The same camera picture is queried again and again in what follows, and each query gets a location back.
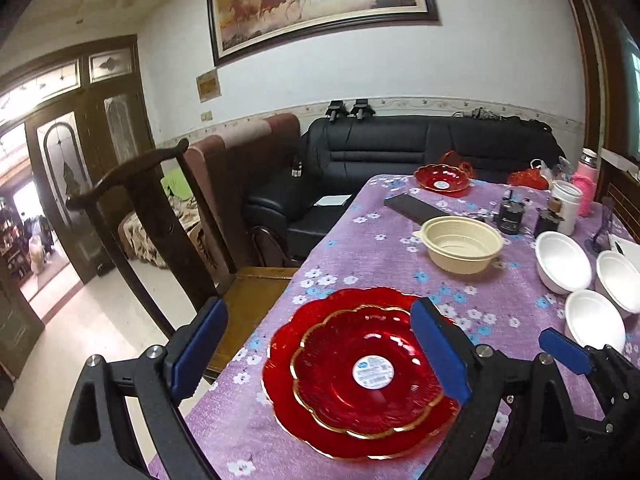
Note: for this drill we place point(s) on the white foam bowl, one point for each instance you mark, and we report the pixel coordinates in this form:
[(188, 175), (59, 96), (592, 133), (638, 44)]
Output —
[(562, 260), (620, 280), (595, 317)]

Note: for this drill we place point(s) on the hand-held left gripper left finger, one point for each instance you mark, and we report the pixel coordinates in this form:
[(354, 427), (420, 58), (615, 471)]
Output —
[(200, 355)]

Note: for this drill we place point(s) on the pink bottle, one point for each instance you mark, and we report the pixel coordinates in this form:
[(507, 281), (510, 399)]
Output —
[(586, 185)]

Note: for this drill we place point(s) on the patterned blanket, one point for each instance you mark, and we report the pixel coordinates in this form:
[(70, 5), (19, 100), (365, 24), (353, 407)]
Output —
[(137, 235)]

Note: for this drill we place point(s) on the red plate with sticker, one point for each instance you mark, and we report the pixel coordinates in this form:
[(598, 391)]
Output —
[(435, 176)]

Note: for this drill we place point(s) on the white notebook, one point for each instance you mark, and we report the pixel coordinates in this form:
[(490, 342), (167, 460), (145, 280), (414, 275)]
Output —
[(627, 249)]

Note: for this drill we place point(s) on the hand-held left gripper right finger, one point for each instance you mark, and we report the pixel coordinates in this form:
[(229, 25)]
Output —
[(440, 355)]

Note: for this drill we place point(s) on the small bottle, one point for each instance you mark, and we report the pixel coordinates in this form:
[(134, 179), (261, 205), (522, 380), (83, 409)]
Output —
[(297, 169)]

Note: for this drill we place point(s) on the white plastic container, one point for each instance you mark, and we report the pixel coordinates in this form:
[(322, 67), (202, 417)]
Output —
[(567, 205)]

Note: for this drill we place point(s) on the small red gold-rimmed plate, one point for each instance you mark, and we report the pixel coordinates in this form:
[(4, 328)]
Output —
[(340, 360)]

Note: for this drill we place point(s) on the framed horse painting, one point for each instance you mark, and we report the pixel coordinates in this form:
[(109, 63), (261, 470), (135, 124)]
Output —
[(320, 0)]

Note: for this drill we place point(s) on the wooden sideboard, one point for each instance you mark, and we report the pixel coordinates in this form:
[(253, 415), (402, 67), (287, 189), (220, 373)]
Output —
[(622, 195)]

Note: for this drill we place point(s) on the black smartphone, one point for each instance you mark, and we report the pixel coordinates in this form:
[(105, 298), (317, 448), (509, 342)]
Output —
[(415, 207)]

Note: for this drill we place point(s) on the black jar with twine spool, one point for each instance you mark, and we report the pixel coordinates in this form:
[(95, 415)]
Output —
[(549, 220)]

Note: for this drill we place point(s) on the large red glass plate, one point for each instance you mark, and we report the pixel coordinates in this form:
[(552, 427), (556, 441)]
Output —
[(280, 375)]

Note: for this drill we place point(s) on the black device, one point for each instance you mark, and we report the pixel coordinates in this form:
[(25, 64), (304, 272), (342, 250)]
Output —
[(362, 109), (336, 110)]

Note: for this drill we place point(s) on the window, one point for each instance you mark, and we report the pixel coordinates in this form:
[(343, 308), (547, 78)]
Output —
[(632, 90)]

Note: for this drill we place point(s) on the clear plastic bag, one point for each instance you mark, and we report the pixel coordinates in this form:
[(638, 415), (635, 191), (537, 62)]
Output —
[(550, 170)]

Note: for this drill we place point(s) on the black leather sofa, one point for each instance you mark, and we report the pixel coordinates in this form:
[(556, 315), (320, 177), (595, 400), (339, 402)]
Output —
[(390, 145)]

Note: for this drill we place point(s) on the dark wooden chair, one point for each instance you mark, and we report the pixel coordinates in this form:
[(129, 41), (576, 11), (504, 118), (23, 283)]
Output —
[(150, 210)]

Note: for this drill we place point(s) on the purple floral tablecloth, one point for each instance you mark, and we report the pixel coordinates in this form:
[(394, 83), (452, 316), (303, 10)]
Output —
[(380, 260)]

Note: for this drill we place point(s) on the beige plastic bowl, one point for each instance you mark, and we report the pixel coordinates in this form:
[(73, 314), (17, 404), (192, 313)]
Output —
[(450, 260)]

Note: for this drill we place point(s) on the white paper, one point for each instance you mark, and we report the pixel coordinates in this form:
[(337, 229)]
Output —
[(332, 200)]

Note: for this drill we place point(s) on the green cloth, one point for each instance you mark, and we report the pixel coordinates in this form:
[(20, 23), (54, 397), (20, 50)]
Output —
[(176, 185)]

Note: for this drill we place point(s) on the wall switch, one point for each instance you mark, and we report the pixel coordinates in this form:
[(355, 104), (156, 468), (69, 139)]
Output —
[(206, 115)]

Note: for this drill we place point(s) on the brown armchair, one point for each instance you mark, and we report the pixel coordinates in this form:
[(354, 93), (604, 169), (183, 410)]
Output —
[(235, 160)]

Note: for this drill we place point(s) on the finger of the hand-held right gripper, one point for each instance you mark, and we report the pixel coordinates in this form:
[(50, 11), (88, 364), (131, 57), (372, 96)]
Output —
[(562, 347)]

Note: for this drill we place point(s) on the wooden glass door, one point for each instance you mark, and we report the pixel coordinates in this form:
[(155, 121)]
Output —
[(100, 125)]

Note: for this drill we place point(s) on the red plastic bag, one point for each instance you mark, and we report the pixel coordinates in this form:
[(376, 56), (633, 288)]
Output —
[(452, 157), (525, 178)]

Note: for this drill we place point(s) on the small wall plaque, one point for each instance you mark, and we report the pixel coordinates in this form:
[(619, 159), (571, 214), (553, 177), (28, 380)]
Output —
[(208, 85)]

